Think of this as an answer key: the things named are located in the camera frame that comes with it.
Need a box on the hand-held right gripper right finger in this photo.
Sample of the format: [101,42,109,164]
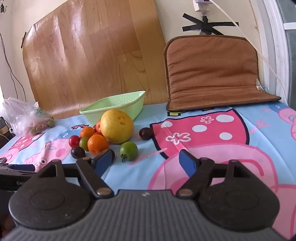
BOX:
[177,149,271,199]

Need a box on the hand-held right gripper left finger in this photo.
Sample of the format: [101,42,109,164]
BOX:
[30,149,115,199]

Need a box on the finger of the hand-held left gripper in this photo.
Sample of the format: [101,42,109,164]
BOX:
[8,164,36,172]

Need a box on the orange mandarin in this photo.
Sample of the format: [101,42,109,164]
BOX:
[80,127,96,139]
[87,134,110,156]

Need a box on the dark purple plum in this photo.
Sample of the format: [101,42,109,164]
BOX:
[71,147,86,159]
[139,127,153,141]

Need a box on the large yellow grapefruit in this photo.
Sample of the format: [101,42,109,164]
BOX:
[100,109,134,143]

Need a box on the light green plastic basket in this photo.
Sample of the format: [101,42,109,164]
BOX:
[80,91,146,128]

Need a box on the cartoon pig printed blanket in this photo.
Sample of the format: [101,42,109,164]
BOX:
[0,101,296,232]

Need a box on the clear plastic bag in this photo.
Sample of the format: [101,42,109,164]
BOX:
[2,97,56,137]

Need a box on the brown quilted seat cushion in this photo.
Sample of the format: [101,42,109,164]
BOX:
[163,35,282,112]

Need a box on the wood-pattern vinyl sheet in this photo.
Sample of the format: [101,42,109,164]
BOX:
[21,0,167,120]

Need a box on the black tape cross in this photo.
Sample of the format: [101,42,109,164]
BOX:
[181,13,240,35]

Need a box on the frosted glass door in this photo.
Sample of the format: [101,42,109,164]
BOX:
[277,0,296,107]

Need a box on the white plug adapter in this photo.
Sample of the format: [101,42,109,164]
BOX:
[193,0,215,12]

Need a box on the thin dark wall cable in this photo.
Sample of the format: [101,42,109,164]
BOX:
[0,32,27,99]

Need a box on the white power cable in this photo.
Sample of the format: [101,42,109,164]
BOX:
[211,0,288,102]

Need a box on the white door frame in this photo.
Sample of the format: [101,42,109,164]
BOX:
[253,0,292,105]

